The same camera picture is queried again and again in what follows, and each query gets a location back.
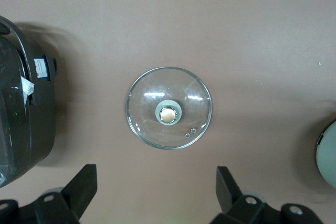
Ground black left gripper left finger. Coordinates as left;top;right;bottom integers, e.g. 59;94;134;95
34;163;98;224

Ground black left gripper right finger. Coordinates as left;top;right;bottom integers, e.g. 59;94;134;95
209;166;266;224

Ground glass pot lid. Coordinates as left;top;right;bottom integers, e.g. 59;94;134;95
125;66;213;152

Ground steel cooking pot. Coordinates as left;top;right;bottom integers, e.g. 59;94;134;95
316;120;336;191

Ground black rice cooker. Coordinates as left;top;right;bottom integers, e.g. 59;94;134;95
0;15;58;189

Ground white paper scrap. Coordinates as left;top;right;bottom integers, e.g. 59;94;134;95
20;73;36;97

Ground brown table cloth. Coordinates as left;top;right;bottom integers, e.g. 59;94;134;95
0;0;336;224

